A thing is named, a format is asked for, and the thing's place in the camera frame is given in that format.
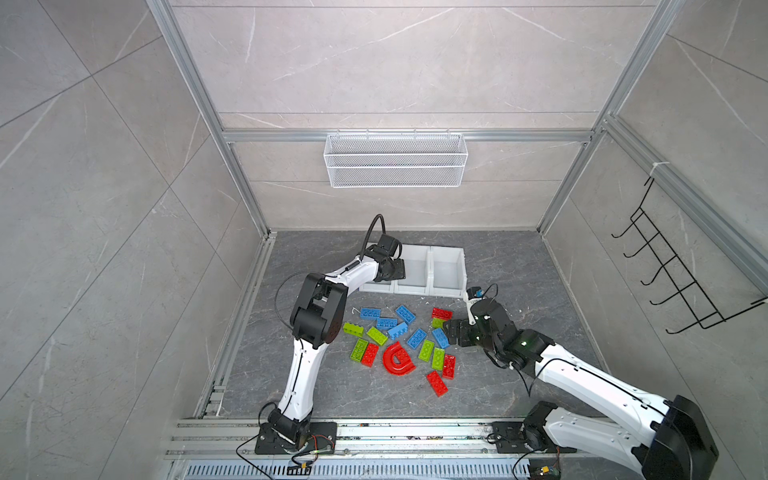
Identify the blue lego brick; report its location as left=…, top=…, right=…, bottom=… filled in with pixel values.
left=359, top=308, right=381, bottom=320
left=376, top=317, right=398, bottom=331
left=395, top=305, right=416, bottom=325
left=432, top=328, right=450, bottom=349
left=387, top=322, right=409, bottom=341

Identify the white three-compartment bin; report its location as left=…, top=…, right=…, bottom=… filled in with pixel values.
left=360, top=244, right=467, bottom=299

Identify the red lego brick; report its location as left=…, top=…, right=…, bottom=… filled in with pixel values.
left=360, top=343, right=379, bottom=368
left=426, top=371, right=448, bottom=397
left=441, top=354, right=456, bottom=380
left=432, top=307, right=453, bottom=321

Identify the red lego brick bottom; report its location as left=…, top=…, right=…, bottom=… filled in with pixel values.
left=426, top=371, right=448, bottom=397

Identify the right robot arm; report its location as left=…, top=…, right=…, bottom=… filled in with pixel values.
left=445, top=298, right=719, bottom=479

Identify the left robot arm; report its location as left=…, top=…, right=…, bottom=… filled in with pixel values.
left=268, top=234, right=406, bottom=449

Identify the green lego brick centre underside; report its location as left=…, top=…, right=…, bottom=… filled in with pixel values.
left=418, top=340, right=434, bottom=363

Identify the blue lego brick underside up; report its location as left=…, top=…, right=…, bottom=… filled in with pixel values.
left=407, top=328, right=427, bottom=350

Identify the red arch lego piece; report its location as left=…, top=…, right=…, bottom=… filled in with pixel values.
left=382, top=342, right=416, bottom=376

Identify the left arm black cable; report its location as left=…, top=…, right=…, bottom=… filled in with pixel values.
left=358, top=213, right=386, bottom=263

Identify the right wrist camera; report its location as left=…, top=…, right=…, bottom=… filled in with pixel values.
left=466, top=286, right=485, bottom=300

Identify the white wire mesh basket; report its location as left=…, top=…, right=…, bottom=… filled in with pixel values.
left=323, top=132, right=469, bottom=188

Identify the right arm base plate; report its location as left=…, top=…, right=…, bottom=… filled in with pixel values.
left=485, top=421, right=578, bottom=454

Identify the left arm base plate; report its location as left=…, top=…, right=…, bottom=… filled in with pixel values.
left=254, top=421, right=338, bottom=455

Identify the black wire hook rack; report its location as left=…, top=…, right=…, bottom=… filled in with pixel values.
left=611, top=176, right=767, bottom=335

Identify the metal front rail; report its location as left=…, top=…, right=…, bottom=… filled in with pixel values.
left=161, top=418, right=637, bottom=479

